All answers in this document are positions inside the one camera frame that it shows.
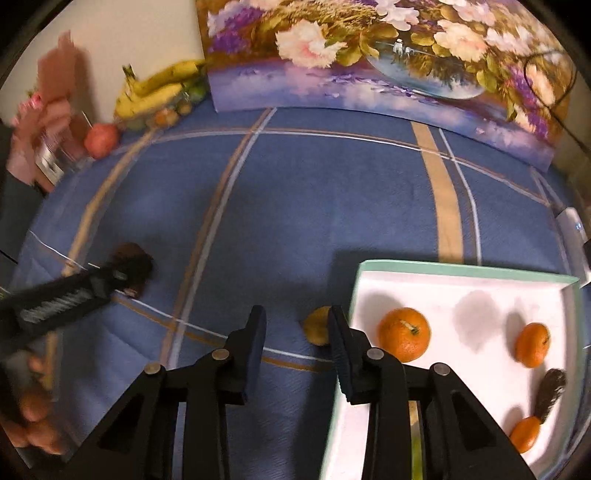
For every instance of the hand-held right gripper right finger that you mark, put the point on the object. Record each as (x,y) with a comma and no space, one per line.
(341,357)

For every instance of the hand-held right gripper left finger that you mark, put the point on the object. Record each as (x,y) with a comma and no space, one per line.
(251,353)

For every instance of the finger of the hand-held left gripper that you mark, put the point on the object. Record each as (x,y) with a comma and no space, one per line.
(113,280)

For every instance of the dark brown wrinkled fruit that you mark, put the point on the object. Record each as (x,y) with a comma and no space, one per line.
(550,394)
(138,258)

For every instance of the tan round fruit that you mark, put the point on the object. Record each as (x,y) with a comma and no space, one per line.
(317,327)

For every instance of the large orange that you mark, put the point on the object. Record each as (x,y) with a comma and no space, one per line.
(404,334)

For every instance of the white tray with green rim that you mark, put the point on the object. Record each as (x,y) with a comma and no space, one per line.
(485,374)

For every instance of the small mandarin orange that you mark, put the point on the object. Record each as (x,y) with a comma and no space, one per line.
(532,345)
(525,434)

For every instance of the person's left hand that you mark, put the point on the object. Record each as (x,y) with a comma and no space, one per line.
(37,408)

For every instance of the red apple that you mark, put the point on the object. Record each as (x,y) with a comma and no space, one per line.
(101,141)

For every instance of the blue plaid tablecloth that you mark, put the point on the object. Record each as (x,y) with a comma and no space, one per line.
(332,194)

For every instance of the pink wrapped flower bouquet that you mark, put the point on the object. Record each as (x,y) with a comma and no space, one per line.
(51,120)

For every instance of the yellow banana bunch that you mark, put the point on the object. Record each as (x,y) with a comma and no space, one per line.
(147,94)

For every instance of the white device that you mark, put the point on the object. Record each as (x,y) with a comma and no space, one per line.
(572,226)

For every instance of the floral still life painting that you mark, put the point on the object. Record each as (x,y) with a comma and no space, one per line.
(351,60)

